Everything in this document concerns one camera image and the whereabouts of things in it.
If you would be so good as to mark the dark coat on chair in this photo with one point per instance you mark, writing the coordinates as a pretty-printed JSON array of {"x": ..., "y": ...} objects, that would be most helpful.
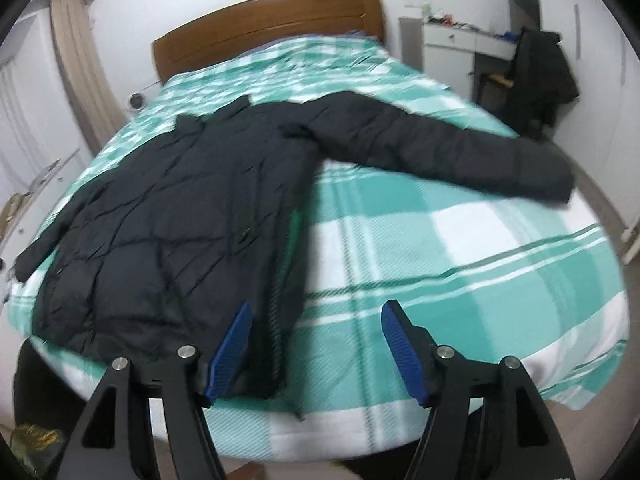
[{"x": 542, "y": 82}]

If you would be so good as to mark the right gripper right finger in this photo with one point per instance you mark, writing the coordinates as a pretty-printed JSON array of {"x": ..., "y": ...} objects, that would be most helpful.
[{"x": 486, "y": 421}]

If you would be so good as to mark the brown wooden headboard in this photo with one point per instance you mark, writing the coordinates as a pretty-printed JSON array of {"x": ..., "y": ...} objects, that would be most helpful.
[{"x": 218, "y": 36}]

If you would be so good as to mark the grey panel beside desk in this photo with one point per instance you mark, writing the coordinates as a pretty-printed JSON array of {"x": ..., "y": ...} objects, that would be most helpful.
[{"x": 411, "y": 42}]

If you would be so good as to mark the beige curtain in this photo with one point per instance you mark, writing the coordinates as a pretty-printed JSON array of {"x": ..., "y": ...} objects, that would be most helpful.
[{"x": 91, "y": 98}]

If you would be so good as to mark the green white plaid bedspread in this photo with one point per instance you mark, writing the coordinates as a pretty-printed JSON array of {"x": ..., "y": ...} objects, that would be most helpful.
[{"x": 490, "y": 276}]

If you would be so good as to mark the white low drawer cabinet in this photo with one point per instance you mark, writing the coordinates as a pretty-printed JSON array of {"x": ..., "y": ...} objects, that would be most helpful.
[{"x": 40, "y": 201}]

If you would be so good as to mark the white sheer curtain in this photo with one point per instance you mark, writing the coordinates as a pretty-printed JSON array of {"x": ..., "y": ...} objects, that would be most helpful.
[{"x": 23, "y": 157}]

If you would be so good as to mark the small white round fan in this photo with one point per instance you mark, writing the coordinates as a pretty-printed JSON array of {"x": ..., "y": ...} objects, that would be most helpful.
[{"x": 136, "y": 102}]

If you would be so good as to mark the white desk with drawer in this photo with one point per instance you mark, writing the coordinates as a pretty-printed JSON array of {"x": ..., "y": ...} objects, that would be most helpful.
[{"x": 453, "y": 56}]

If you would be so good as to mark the black puffer jacket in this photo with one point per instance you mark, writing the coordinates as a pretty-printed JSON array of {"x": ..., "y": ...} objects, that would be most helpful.
[{"x": 162, "y": 249}]

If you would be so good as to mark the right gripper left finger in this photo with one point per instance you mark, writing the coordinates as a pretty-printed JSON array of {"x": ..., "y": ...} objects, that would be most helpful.
[{"x": 113, "y": 438}]

